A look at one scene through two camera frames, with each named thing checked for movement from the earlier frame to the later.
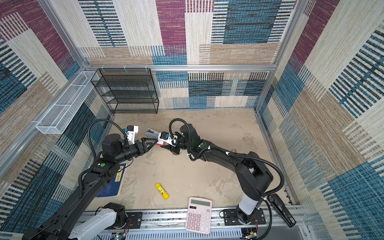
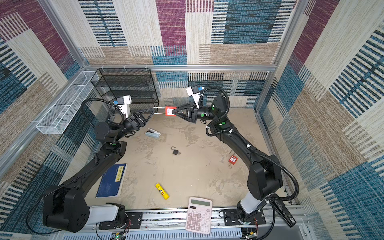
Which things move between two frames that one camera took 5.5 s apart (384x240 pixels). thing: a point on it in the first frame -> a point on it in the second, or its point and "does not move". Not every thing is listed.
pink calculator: x=199 y=215 does not move
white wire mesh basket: x=58 y=120 does not move
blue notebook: x=111 y=187 does not move
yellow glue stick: x=165 y=195 does not move
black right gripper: x=174 y=149 -> x=191 y=113
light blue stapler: x=151 y=133 does not move
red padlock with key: x=163 y=144 -> x=168 y=111
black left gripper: x=145 y=148 -> x=135 y=122
